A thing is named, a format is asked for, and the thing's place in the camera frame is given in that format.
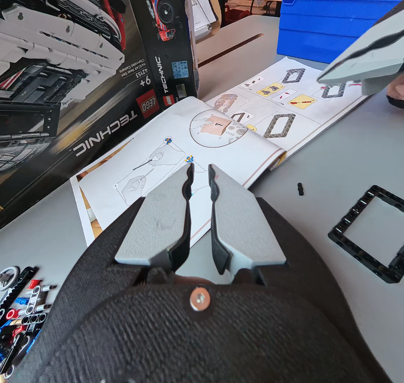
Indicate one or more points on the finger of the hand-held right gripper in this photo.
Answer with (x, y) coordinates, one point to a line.
(378, 32)
(372, 67)

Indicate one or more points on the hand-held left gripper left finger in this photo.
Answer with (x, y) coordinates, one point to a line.
(154, 228)

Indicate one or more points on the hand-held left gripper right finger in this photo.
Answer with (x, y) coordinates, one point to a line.
(246, 228)

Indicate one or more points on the pile of small lego pieces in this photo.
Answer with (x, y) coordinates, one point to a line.
(25, 307)

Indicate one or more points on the black lego pin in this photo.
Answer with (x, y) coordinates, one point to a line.
(300, 189)

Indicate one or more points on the lego instruction booklet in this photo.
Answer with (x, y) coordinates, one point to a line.
(176, 130)

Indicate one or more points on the grey lego steering wheel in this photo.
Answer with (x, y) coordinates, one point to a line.
(6, 278)

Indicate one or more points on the lego set box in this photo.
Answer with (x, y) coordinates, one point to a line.
(79, 57)

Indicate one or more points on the person's right hand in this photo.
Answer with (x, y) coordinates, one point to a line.
(397, 89)

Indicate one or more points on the blue plastic bin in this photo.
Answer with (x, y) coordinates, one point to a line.
(322, 19)

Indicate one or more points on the black lego frame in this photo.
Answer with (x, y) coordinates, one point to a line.
(347, 250)

